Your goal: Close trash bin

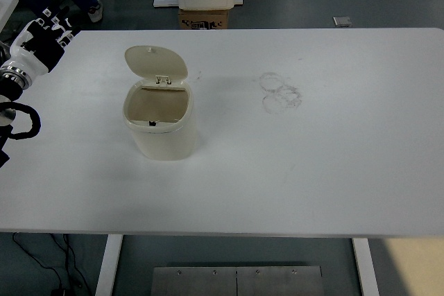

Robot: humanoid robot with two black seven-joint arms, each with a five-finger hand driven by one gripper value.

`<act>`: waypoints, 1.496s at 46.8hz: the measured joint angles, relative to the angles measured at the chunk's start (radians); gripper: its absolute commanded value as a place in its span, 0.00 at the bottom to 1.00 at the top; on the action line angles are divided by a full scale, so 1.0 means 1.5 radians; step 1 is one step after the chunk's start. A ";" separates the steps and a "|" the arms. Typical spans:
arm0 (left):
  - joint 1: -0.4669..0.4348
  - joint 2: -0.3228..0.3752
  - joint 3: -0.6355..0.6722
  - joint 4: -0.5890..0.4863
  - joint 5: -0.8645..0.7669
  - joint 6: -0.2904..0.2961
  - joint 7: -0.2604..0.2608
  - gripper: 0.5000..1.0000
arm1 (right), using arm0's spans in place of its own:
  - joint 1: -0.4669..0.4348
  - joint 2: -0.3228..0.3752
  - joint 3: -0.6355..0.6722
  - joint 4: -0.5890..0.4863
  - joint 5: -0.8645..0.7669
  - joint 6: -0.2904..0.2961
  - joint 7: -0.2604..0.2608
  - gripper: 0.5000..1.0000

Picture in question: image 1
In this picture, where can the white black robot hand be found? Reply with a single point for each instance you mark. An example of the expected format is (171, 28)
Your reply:
(34, 57)

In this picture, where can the grey metal plate with screws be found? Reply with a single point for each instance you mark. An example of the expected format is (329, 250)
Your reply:
(277, 282)

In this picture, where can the small grey floor pad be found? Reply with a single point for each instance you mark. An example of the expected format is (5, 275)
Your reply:
(342, 21)

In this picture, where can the white table foot bar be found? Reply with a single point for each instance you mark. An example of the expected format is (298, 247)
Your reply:
(164, 3)

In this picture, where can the white table leg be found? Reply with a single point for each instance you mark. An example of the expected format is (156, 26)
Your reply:
(366, 268)
(109, 265)

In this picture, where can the cream plastic trash bin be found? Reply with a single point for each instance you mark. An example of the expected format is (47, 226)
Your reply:
(163, 136)

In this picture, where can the brown cardboard box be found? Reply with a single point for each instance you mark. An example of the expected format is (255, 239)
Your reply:
(203, 18)

